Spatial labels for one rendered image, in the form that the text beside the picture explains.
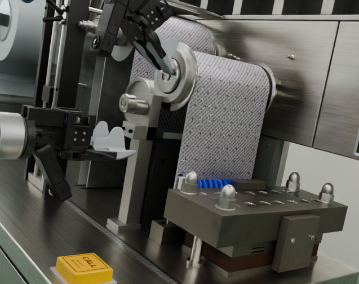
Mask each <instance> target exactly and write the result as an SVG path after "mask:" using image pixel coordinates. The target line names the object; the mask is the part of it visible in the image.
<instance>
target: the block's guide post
mask: <svg viewBox="0 0 359 284"><path fill-rule="evenodd" d="M204 243H205V242H204V241H203V240H201V239H200V238H198V237H196V236H194V239H193V244H192V250H191V254H190V257H188V258H187V260H186V263H187V264H188V265H189V266H191V267H195V268H200V267H202V266H203V263H204V261H203V260H202V259H201V258H202V252H203V247H204Z"/></svg>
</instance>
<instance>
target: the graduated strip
mask: <svg viewBox="0 0 359 284"><path fill-rule="evenodd" d="M64 202H65V203H66V204H67V205H68V206H70V207H71V208H72V209H74V210H75V211H76V212H78V213H79V214H80V215H81V216H83V217H84V218H85V219H86V220H88V221H89V222H90V223H91V224H93V225H94V226H96V227H97V228H98V229H100V230H101V231H102V232H103V233H105V234H106V235H107V236H108V237H110V238H111V239H112V240H113V241H115V242H116V243H117V244H119V245H120V246H121V247H123V248H124V249H125V250H126V251H128V252H129V253H130V254H131V255H133V256H134V257H136V258H137V259H138V260H139V261H141V262H142V263H143V264H144V265H146V266H147V267H148V268H149V269H151V270H152V271H154V272H155V273H156V274H157V275H159V276H160V277H161V278H162V279H164V280H165V281H166V282H167V283H169V284H182V283H180V282H179V281H178V280H176V279H175V278H174V277H172V276H171V275H169V274H168V273H167V272H165V271H164V270H163V269H162V268H160V267H159V266H158V265H156V264H155V263H154V262H152V261H151V260H149V259H148V258H147V257H146V256H144V255H143V254H142V253H140V252H139V251H138V250H136V249H135V248H133V247H132V246H131V245H129V244H128V243H127V242H126V241H124V240H123V239H122V238H120V237H119V236H117V235H116V234H115V233H113V232H112V231H111V230H110V229H108V228H107V227H106V226H104V225H103V224H102V223H100V222H99V221H97V220H96V219H95V218H93V217H92V216H91V215H90V214H88V213H87V212H86V211H84V210H83V209H81V208H80V207H79V206H77V205H76V204H75V203H74V202H72V201H71V200H70V199H68V200H66V201H64Z"/></svg>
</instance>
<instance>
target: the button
mask: <svg viewBox="0 0 359 284"><path fill-rule="evenodd" d="M56 270H57V271H58V272H59V273H60V274H61V276H62V277H63V278H64V279H65V280H66V281H67V282H68V283H69V284H97V283H104V282H110V281H111V280H112V274H113V269H112V268H111V267H110V266H109V265H108V264H107V263H105V262H104V261H103V260H102V259H101V258H99V257H98V256H97V255H96V254H95V253H89V254H79V255H71V256H61V257H58V258H57V262H56Z"/></svg>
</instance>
